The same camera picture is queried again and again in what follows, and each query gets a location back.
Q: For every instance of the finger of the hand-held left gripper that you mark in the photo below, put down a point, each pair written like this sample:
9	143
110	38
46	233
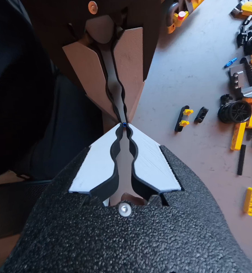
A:
130	59
85	68

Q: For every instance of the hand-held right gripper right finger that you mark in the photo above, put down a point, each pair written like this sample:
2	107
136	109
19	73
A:
153	166

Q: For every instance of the short black holed beam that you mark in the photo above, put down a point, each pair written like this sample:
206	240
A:
201	115

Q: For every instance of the black spoked wheel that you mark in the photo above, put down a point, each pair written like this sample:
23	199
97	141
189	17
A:
238	112

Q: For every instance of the long blue connector pin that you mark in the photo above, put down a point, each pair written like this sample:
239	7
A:
230	63

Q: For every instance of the short yellow holed beam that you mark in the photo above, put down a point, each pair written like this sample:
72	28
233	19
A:
250	201

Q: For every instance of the black angled connector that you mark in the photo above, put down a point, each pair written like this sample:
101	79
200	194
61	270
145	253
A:
225	98

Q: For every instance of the person's leg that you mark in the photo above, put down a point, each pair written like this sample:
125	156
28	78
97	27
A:
64	128

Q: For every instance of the black beam with yellow pins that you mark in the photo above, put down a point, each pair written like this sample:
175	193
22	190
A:
178	125

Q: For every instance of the yellow toy vehicle assembly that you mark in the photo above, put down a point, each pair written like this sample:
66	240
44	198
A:
181	21

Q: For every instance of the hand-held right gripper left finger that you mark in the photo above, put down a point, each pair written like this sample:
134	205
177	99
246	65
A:
96	166

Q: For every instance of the black axle rod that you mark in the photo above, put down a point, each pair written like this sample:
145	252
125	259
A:
241	160

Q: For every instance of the grey desk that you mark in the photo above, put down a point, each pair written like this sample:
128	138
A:
181	74

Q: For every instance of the grey digger bucket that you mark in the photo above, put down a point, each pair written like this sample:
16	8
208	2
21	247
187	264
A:
237	73

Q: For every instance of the long yellow holed beam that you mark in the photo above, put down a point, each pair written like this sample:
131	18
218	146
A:
237	138

